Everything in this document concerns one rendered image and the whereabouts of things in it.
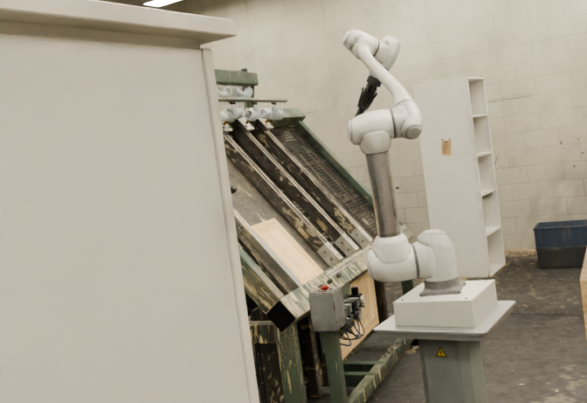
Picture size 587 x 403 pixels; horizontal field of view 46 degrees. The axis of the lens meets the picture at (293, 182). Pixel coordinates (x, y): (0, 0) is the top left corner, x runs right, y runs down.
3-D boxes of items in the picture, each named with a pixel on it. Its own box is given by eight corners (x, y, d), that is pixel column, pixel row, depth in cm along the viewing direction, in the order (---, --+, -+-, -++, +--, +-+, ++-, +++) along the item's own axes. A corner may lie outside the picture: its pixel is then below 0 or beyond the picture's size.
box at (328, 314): (338, 333, 303) (333, 292, 302) (313, 333, 308) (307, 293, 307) (347, 325, 314) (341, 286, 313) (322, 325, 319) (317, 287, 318)
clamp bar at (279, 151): (362, 249, 436) (387, 223, 428) (238, 119, 462) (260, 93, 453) (367, 246, 446) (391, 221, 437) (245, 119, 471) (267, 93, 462)
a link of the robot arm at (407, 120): (417, 95, 303) (387, 100, 303) (427, 119, 289) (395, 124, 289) (418, 119, 311) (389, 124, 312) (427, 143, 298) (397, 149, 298)
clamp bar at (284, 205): (330, 268, 384) (358, 239, 376) (193, 121, 409) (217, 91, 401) (336, 265, 393) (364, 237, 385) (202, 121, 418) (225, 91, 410)
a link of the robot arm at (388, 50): (385, 68, 351) (363, 59, 346) (398, 40, 348) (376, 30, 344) (394, 72, 341) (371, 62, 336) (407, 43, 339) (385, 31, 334)
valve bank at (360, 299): (349, 354, 329) (342, 305, 328) (321, 354, 335) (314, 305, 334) (379, 324, 375) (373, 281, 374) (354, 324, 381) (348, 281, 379)
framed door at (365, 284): (333, 365, 416) (336, 365, 415) (321, 275, 413) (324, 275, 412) (376, 323, 498) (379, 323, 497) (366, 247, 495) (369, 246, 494)
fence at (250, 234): (294, 292, 337) (300, 287, 336) (170, 156, 358) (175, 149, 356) (298, 289, 342) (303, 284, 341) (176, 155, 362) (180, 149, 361)
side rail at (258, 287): (265, 314, 317) (279, 298, 313) (116, 146, 340) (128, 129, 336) (270, 310, 322) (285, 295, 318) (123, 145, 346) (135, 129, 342)
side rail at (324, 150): (389, 235, 510) (399, 225, 506) (289, 131, 534) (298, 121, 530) (392, 233, 517) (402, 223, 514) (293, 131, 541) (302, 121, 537)
